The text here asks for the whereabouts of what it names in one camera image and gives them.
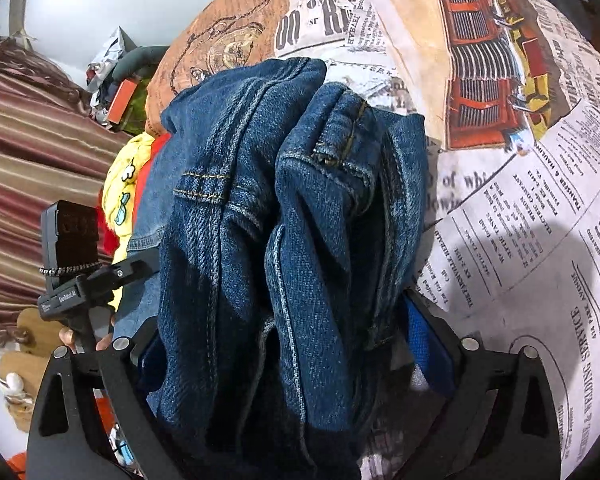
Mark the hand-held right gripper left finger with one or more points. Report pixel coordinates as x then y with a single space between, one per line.
125 375

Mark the green cloth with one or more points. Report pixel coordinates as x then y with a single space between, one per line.
137 110

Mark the red box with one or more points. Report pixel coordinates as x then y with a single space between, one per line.
121 102

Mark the striped brown curtain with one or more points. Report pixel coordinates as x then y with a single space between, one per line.
30 160

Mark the person's left hand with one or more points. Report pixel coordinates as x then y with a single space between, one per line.
67 340

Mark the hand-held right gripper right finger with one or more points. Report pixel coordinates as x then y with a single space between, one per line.
430 345

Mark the crumpled silver foil bag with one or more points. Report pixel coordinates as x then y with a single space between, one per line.
105 55

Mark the wooden cutout board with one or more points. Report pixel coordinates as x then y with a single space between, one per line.
30 330

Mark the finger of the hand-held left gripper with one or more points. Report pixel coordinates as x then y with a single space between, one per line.
135 270

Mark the newspaper print bed sheet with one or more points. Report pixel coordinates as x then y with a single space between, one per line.
505 200

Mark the yellow cartoon print cloth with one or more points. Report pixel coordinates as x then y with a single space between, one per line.
122 195

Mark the blue denim jacket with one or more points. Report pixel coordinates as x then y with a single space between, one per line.
240 210

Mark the red cloth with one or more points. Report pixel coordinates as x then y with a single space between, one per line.
147 167

